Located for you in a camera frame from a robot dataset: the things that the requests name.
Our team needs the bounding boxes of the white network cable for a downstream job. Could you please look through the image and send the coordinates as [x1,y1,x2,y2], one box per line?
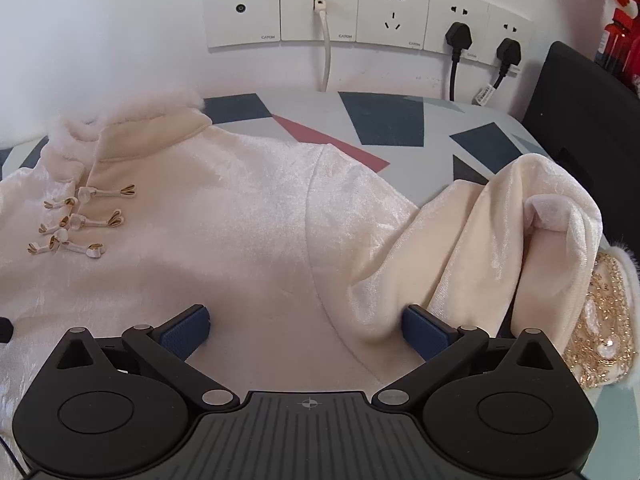
[312,0,334,93]

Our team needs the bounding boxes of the white network wall socket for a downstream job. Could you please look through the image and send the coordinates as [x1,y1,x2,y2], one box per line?
[278,0,361,44]

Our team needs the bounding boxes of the white coaxial wall socket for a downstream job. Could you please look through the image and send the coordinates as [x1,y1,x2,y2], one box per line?
[200,0,282,51]

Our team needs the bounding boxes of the thin black wire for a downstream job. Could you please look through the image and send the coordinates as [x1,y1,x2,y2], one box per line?
[0,436,32,477]

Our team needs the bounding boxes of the black power plug with cable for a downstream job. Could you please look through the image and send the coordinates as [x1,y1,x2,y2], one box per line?
[444,20,476,102]
[489,37,523,97]

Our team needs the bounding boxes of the red packaged goods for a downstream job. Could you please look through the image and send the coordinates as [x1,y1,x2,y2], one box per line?
[594,7,640,97]

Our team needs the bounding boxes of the cream velvet dress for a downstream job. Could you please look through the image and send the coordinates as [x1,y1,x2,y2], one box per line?
[0,89,640,442]

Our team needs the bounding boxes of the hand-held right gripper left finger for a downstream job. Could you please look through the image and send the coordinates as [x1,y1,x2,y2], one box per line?
[52,304,242,409]

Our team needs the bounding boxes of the black flat panel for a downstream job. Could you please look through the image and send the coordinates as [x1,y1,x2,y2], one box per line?
[520,40,640,187]

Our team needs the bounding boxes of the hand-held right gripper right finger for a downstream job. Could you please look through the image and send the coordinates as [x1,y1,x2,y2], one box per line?
[372,304,558,409]

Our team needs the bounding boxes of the white power wall socket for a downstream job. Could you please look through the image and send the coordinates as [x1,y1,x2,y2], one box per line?
[356,0,432,49]
[481,3,534,69]
[424,0,492,64]

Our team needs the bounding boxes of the white cable label tag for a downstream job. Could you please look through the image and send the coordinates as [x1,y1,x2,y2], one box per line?
[472,81,497,109]

